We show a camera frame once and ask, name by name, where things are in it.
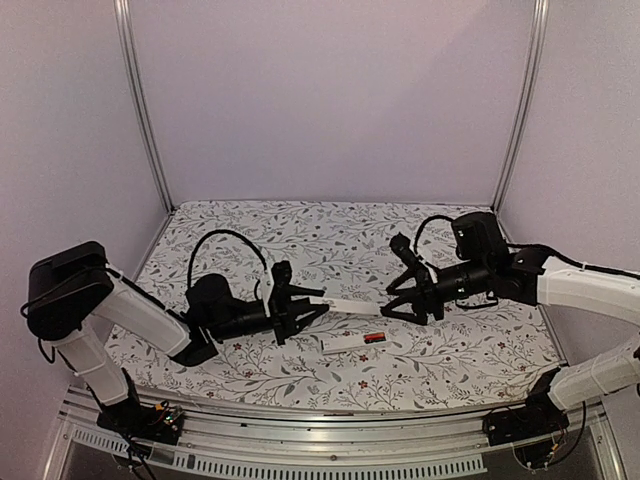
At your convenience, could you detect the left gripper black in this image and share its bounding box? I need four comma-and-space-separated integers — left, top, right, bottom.
209, 287, 329, 347

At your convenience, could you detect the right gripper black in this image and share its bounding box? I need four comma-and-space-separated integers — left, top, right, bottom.
380, 258, 491, 327

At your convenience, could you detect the white remote battery cover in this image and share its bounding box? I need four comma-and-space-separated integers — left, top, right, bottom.
309, 296, 380, 316

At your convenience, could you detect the red black battery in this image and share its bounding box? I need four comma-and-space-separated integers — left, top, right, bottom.
364, 332, 386, 341

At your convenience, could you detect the white remote control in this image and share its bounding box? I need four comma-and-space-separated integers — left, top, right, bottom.
320, 332, 390, 355

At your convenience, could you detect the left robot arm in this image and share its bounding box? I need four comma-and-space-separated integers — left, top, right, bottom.
21, 241, 329, 434

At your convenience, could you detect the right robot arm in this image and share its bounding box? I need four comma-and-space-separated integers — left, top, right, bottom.
380, 212, 639, 436

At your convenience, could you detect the floral patterned table mat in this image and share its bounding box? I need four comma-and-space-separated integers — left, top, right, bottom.
106, 201, 562, 411

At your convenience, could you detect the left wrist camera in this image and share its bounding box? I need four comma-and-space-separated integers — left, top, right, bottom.
260, 260, 293, 318

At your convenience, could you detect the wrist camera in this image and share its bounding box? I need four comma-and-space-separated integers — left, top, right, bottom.
260, 260, 293, 318
390, 233, 433, 281

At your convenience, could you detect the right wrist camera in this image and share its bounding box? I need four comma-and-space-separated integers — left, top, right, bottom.
390, 233, 433, 281

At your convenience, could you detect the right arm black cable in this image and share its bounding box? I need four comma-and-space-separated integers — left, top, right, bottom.
414, 214, 640, 306

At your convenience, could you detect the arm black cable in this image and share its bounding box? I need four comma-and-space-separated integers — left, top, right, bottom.
19, 229, 269, 321
414, 214, 640, 306

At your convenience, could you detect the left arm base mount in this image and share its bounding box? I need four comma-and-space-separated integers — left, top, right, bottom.
93, 371, 184, 446

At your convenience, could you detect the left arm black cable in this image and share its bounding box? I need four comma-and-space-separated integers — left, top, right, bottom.
19, 229, 269, 321

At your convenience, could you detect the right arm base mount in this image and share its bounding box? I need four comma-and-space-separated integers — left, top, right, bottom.
482, 368, 569, 446

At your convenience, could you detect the right aluminium frame post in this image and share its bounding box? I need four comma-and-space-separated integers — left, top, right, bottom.
491, 0, 550, 214

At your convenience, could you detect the aluminium frame post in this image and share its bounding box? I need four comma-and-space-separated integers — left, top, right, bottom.
113, 0, 175, 215
491, 0, 550, 214

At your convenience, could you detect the left aluminium frame post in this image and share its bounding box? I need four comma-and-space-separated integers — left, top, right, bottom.
113, 0, 175, 215

